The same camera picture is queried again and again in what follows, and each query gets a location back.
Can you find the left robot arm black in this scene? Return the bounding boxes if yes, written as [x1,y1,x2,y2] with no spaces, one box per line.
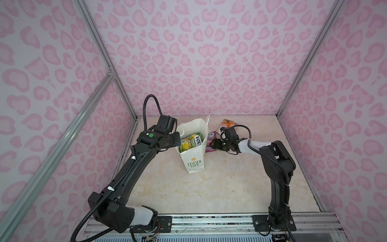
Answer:
[88,115,180,233]

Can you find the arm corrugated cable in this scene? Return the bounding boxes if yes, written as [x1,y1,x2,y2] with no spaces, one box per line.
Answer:
[226,124,298,242]
[70,94,163,242]

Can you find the white paper gift bag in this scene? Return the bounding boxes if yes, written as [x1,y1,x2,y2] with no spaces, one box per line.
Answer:
[175,116,210,173]

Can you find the green yellow Fox's candy bag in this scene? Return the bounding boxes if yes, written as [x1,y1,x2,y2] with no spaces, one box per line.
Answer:
[178,133,202,153]

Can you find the aluminium frame post left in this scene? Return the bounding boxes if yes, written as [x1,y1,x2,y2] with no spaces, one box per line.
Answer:
[74,0,138,120]

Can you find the aluminium frame post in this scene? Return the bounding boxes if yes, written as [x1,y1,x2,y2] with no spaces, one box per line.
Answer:
[74,0,138,120]
[276,0,347,119]

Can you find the aluminium frame profile diagonal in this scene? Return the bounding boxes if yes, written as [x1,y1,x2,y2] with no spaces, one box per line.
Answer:
[1,72,114,242]

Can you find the aluminium frame post right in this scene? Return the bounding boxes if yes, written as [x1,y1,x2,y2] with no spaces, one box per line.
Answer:
[276,0,347,119]

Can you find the orange candy bag back side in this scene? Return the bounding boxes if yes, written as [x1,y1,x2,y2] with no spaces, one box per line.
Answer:
[218,119,237,133]

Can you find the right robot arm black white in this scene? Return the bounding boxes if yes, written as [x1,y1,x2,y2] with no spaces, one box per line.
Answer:
[210,138,296,232]

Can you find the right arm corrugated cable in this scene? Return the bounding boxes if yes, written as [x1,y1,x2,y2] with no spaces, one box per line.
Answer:
[226,124,298,242]

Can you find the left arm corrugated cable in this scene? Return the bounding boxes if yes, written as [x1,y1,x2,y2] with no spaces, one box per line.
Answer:
[70,94,163,242]

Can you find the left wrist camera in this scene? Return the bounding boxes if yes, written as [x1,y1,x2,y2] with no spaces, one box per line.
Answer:
[168,117,177,133]

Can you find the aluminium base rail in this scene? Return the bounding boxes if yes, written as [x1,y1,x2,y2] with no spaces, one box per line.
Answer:
[98,212,348,242]

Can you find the purple berries Fox's candy bag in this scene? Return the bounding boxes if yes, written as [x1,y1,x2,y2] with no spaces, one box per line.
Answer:
[206,131,217,153]

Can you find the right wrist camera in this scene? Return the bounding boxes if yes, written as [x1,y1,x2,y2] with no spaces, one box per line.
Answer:
[220,126,239,141]

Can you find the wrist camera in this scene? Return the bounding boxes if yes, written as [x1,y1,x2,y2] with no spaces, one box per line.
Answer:
[168,117,177,133]
[220,126,239,141]

